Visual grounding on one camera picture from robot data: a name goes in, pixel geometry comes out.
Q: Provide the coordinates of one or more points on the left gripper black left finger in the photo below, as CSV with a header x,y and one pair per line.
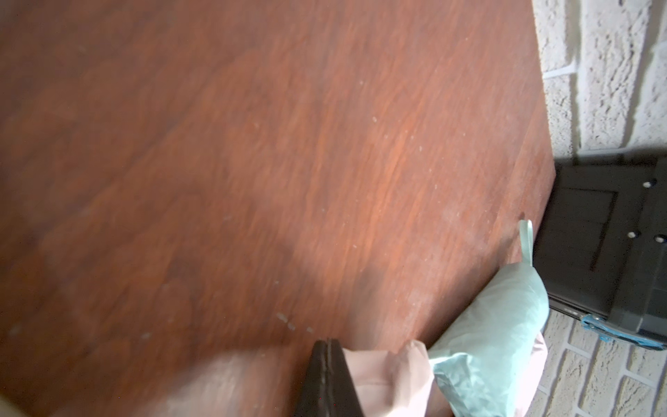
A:
x,y
313,398

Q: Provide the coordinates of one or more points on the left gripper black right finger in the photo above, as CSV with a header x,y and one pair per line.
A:
x,y
342,397

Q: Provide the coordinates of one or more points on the light pink sleeved umbrella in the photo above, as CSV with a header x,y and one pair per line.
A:
x,y
396,384

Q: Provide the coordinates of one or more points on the mint green sleeved umbrella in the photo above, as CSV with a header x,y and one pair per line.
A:
x,y
489,362

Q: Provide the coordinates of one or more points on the black plastic toolbox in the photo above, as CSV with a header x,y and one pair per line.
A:
x,y
601,250

